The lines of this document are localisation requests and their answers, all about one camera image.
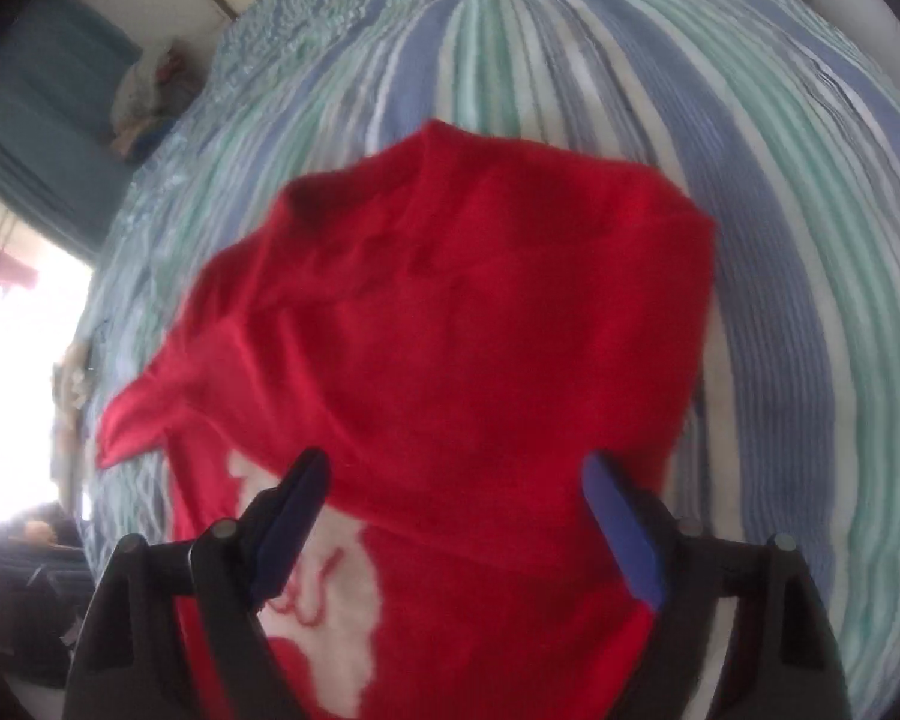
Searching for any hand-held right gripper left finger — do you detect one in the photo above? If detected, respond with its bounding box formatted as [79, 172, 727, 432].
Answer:
[60, 448, 332, 720]

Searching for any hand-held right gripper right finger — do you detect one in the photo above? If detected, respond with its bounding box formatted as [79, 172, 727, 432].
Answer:
[582, 453, 856, 720]

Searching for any red shirt with white print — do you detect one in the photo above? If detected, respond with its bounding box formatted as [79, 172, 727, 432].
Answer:
[96, 120, 718, 720]

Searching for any striped blue green bedsheet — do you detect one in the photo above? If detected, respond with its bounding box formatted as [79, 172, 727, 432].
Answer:
[67, 0, 900, 720]

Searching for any teal curtain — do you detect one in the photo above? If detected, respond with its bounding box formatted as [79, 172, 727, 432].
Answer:
[0, 0, 143, 263]

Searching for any pile of clothes by wall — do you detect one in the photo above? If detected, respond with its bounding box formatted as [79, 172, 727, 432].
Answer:
[109, 37, 192, 166]

